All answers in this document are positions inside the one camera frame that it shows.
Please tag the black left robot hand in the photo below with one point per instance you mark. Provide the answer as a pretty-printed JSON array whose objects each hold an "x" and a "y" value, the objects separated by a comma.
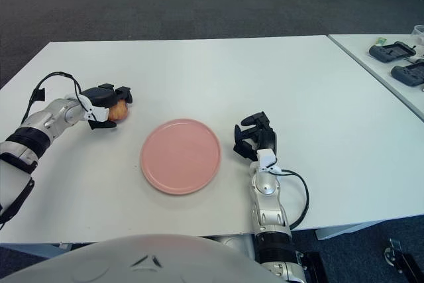
[{"x": 97, "y": 95}]

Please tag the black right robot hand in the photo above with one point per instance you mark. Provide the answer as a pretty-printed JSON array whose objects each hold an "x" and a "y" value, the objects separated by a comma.
[{"x": 267, "y": 137}]

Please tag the red yellow apple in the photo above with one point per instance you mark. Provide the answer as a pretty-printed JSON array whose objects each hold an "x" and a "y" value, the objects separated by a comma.
[{"x": 119, "y": 112}]

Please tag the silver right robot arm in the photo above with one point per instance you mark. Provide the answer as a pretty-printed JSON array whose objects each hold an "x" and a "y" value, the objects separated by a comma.
[{"x": 266, "y": 187}]

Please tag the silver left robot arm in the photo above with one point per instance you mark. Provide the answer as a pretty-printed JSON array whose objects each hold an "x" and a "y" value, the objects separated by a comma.
[{"x": 49, "y": 117}]

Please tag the pink round plate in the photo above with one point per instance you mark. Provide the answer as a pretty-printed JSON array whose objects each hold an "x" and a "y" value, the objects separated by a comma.
[{"x": 180, "y": 157}]

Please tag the white table support beam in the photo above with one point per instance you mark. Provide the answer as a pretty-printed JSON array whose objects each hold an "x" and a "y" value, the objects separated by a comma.
[
  {"x": 339, "y": 231},
  {"x": 39, "y": 250}
]

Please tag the green yellow packet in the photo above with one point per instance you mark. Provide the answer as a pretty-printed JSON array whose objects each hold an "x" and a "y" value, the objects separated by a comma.
[{"x": 381, "y": 41}]

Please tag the dark grey game controller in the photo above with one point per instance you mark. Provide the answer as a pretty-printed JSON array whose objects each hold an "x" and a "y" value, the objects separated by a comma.
[
  {"x": 391, "y": 52},
  {"x": 409, "y": 74}
]

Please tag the grey robot torso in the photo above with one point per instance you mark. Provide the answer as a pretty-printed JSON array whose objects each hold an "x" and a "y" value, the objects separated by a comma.
[{"x": 99, "y": 263}]

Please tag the black stand with caster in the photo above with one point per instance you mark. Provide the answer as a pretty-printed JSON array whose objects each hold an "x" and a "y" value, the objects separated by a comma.
[{"x": 394, "y": 254}]

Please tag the clear plastic cup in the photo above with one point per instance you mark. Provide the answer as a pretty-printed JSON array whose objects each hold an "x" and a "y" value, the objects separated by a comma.
[{"x": 419, "y": 32}]

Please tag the black metal base plate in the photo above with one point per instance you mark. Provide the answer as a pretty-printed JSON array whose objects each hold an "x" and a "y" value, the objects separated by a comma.
[{"x": 314, "y": 268}]

